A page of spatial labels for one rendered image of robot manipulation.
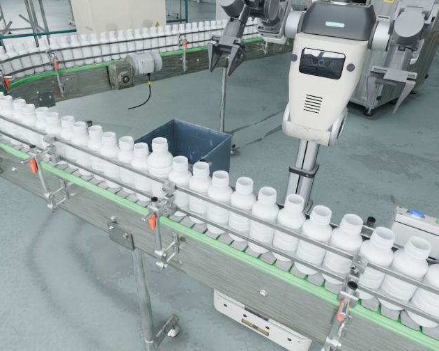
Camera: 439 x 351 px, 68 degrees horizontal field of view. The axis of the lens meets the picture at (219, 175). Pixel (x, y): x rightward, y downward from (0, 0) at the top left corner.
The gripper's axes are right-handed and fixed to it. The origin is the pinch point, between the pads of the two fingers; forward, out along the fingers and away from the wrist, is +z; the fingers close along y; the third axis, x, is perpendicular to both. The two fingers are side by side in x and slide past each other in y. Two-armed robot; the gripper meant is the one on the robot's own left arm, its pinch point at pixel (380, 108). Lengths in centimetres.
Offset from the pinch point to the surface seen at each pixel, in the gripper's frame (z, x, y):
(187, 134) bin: 23, 43, -74
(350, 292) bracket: 36.9, -30.1, 4.4
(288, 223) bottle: 30.8, -22.9, -10.2
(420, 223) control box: 23.4, -10.4, 14.9
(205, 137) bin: 22, 42, -64
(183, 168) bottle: 27, -21, -38
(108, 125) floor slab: 48, 193, -251
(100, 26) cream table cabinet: -64, 236, -335
